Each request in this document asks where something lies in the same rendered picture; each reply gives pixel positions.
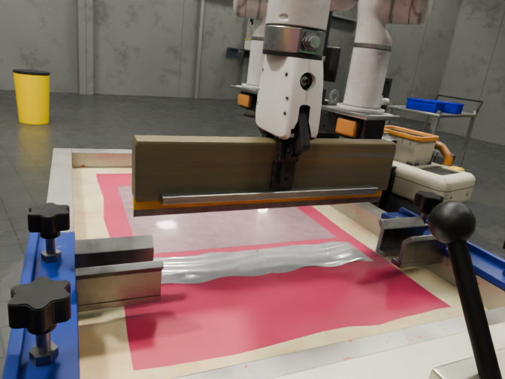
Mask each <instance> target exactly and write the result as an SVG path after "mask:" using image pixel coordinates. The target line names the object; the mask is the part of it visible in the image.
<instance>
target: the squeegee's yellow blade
mask: <svg viewBox="0 0 505 379"><path fill-rule="evenodd" d="M381 195H382V190H378V191H377V194H367V195H352V196H323V197H309V198H294V199H265V200H251V201H236V202H208V203H193V204H178V205H163V204H162V203H161V202H160V201H154V202H136V201H135V200H134V197H133V196H132V207H133V210H143V209H157V208H184V207H198V206H212V205H239V204H252V203H266V202H293V201H306V200H321V199H347V198H361V197H375V196H381Z"/></svg>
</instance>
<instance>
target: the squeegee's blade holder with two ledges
mask: <svg viewBox="0 0 505 379"><path fill-rule="evenodd" d="M377 191H378V187H377V186H374V185H358V186H321V187H302V188H291V189H288V190H272V189H247V190H228V191H209V192H190V193H161V201H160V202H161V203H162V204H163V205H178V204H193V203H208V202H236V201H251V200H265V199H294V198H309V197H323V196H352V195H367V194H377Z"/></svg>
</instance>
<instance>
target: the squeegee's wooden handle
mask: <svg viewBox="0 0 505 379"><path fill-rule="evenodd" d="M277 144H278V138H257V137H212V136H167V135H134V137H133V139H132V195H133V197H134V200H135V201H136V202H154V201H161V193H190V192H209V191H228V190H265V189H270V184H271V173H272V168H273V161H277ZM395 151H396V144H395V143H394V142H393V141H389V140H386V139H345V138H315V139H314V140H310V149H309V150H307V151H305V152H303V153H302V154H301V155H300V156H299V160H298V162H296V165H295V174H294V180H293V185H292V188H302V187H321V186H358V185H374V186H377V187H378V190H387V187H388V183H389V178H390V174H391V170H392V164H393V160H394V157H395Z"/></svg>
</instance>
